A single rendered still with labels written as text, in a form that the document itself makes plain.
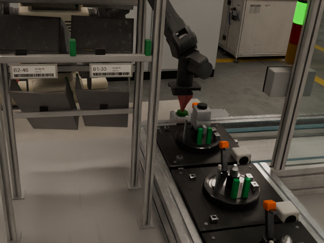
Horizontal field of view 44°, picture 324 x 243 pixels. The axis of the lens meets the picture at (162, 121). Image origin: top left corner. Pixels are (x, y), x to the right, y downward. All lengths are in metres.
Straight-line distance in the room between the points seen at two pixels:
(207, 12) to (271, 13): 1.26
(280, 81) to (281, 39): 4.57
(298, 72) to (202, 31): 3.45
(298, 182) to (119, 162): 0.55
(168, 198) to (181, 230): 0.11
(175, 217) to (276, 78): 0.43
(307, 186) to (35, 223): 0.77
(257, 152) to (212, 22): 3.25
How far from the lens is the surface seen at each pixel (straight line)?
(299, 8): 1.04
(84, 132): 1.47
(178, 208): 0.96
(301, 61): 1.04
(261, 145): 1.37
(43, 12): 1.69
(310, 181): 1.25
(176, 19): 1.28
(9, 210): 0.98
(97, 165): 1.28
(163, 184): 1.02
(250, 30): 5.35
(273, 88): 1.06
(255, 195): 0.99
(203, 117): 1.15
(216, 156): 1.15
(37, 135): 1.47
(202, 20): 4.42
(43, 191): 1.18
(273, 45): 5.59
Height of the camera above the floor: 1.55
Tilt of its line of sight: 26 degrees down
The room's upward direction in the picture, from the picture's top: 4 degrees clockwise
